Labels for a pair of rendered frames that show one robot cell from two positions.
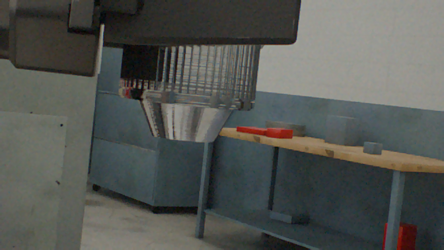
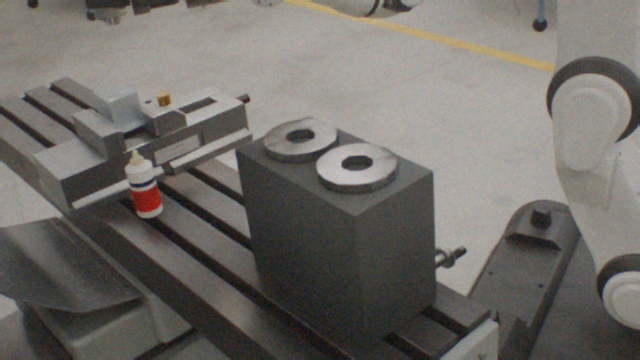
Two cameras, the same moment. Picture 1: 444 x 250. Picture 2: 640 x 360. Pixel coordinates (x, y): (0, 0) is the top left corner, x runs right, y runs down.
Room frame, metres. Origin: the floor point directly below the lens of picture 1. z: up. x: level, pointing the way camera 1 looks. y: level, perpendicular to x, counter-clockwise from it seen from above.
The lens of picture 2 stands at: (1.37, 0.21, 1.52)
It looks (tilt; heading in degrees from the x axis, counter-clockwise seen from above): 31 degrees down; 175
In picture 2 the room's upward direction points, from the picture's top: 6 degrees counter-clockwise
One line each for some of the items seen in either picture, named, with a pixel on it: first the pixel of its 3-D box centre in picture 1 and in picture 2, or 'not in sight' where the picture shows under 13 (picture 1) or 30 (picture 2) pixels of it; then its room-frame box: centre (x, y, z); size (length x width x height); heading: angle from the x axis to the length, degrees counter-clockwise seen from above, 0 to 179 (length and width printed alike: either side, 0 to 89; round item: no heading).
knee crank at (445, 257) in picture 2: not in sight; (432, 265); (0.12, 0.53, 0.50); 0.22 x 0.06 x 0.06; 123
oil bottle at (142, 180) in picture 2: not in sight; (142, 181); (0.39, 0.01, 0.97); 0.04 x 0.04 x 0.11
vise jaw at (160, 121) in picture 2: not in sight; (152, 111); (0.21, 0.03, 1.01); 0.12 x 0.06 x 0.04; 31
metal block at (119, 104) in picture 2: not in sight; (119, 108); (0.24, -0.02, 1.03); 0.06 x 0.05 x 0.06; 31
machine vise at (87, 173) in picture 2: not in sight; (143, 134); (0.23, 0.01, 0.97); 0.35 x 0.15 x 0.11; 121
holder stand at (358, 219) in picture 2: not in sight; (335, 220); (0.64, 0.28, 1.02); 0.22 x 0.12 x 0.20; 32
